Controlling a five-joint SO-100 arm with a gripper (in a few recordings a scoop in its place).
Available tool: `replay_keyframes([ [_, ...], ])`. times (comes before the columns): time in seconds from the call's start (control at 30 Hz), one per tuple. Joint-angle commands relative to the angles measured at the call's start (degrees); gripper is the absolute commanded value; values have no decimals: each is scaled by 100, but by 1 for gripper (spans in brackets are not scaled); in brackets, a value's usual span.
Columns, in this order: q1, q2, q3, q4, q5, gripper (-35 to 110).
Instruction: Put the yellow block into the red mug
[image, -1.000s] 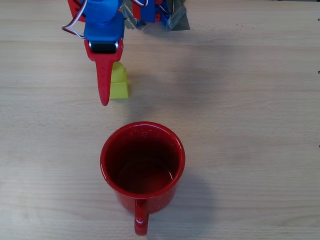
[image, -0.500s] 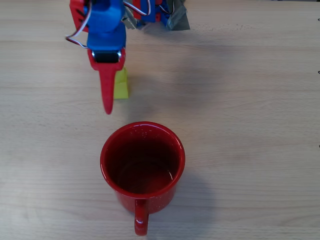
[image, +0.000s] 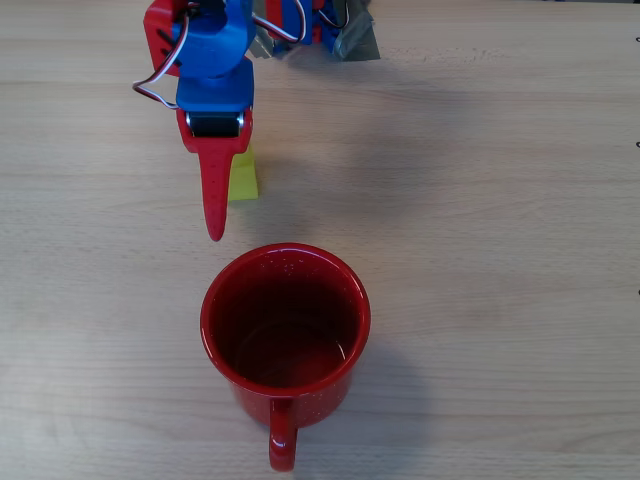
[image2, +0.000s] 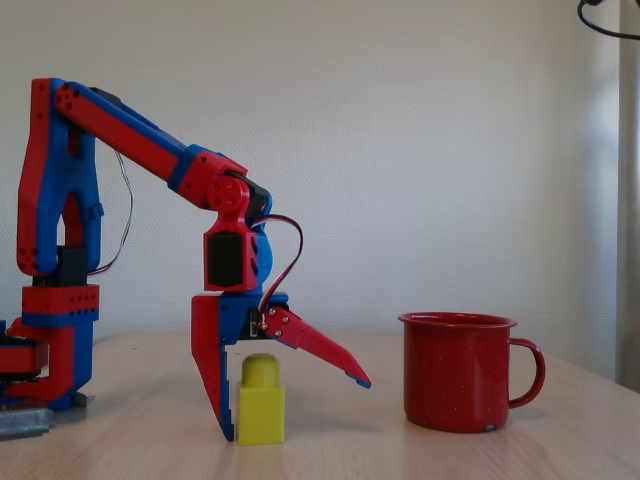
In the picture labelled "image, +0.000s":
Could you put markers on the yellow-green toy block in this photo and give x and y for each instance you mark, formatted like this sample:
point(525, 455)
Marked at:
point(245, 180)

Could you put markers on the red enamel mug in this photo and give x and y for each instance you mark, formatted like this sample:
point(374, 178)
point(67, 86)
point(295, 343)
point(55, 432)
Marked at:
point(300, 400)

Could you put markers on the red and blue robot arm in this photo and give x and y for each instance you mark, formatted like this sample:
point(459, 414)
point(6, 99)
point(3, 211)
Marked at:
point(220, 40)

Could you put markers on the grey duct tape strip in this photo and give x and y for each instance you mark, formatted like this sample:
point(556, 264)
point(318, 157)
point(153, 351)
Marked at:
point(362, 42)
point(265, 50)

